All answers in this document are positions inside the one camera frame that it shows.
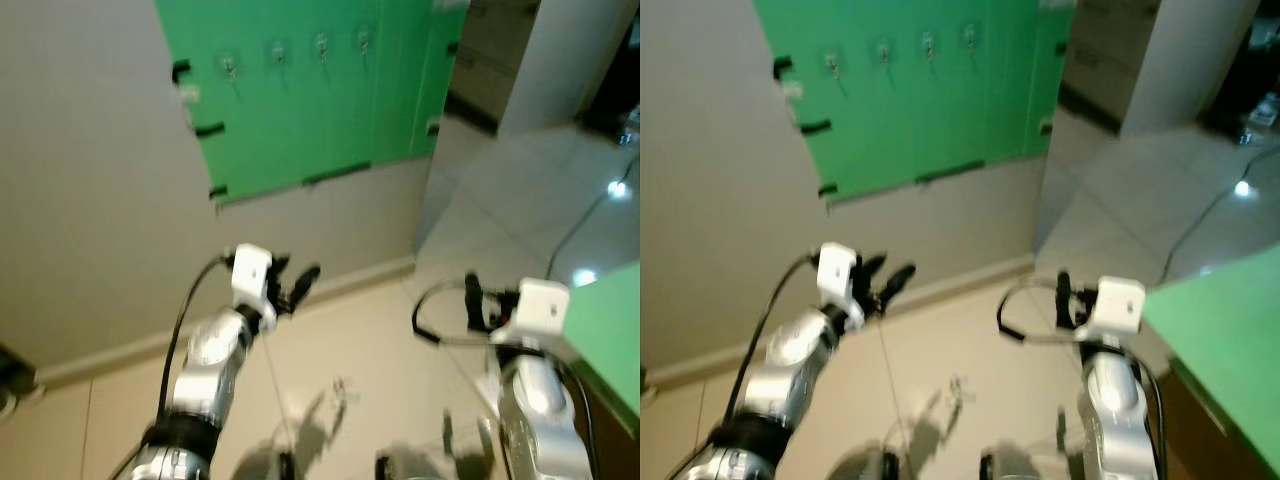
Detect green table mat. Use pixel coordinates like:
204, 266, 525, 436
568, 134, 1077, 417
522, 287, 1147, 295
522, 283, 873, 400
560, 262, 641, 433
1142, 245, 1280, 479

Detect robot right leg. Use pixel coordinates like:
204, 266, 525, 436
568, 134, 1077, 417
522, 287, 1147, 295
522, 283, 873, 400
978, 450, 1026, 480
375, 448, 426, 480

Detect beige cabinet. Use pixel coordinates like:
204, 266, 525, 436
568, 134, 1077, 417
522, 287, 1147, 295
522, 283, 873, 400
1058, 0, 1161, 136
445, 0, 541, 136

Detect black device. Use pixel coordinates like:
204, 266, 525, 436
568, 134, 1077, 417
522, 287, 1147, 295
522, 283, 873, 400
585, 15, 641, 141
1200, 20, 1280, 146

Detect black grey object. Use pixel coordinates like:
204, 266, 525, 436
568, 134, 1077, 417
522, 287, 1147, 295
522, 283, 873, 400
0, 345, 39, 416

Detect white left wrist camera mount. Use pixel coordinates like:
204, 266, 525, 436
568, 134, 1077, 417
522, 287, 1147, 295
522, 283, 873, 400
817, 242, 861, 306
230, 244, 275, 309

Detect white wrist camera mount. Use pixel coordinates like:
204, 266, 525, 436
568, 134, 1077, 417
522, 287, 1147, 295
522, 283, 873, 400
817, 242, 861, 306
1085, 276, 1147, 339
230, 244, 275, 309
490, 279, 572, 349

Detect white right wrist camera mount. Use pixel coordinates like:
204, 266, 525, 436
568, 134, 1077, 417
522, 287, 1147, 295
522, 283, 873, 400
490, 279, 572, 349
1085, 276, 1147, 339

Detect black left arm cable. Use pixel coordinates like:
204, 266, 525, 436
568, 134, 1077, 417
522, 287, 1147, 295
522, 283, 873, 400
690, 255, 821, 480
108, 255, 236, 480

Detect black floor cable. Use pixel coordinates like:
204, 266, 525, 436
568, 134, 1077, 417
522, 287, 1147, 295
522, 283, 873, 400
545, 150, 641, 283
1160, 148, 1280, 286

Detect green wall board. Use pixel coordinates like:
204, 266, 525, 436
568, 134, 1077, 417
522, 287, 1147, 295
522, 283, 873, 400
750, 0, 1076, 204
153, 0, 471, 206

